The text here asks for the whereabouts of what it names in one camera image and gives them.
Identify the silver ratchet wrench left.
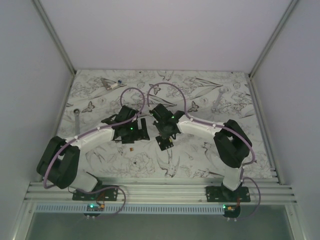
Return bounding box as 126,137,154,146
73,108,81,136

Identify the silver open-end wrench right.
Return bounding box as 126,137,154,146
211,87,225,112

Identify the purple cable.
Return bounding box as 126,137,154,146
146,82,262,222
42,87,146,221

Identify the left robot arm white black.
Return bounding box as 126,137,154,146
36,106,150,201

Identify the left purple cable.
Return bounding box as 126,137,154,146
42,87,146,221

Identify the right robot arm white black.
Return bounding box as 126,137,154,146
149,104,255,203

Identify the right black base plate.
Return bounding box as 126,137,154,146
205,185,251,203

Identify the left controller board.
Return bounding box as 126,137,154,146
83,203,105,220

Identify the aluminium rail frame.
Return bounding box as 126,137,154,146
14,0,301,240

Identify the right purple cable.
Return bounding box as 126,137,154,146
146,82,262,222

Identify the white slotted cable duct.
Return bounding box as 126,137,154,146
32,204,241,215

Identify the black fuse box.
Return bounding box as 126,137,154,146
155,136,174,151

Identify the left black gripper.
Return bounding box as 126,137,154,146
122,118,150,145

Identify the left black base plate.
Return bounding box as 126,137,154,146
72,185,118,202

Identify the right controller board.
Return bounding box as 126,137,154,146
222,204,241,222

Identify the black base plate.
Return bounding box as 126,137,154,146
72,185,118,202
205,185,251,203

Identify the controller board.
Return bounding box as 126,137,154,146
222,204,241,222
83,203,105,220

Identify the metal bracket tool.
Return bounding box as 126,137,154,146
100,78,112,91

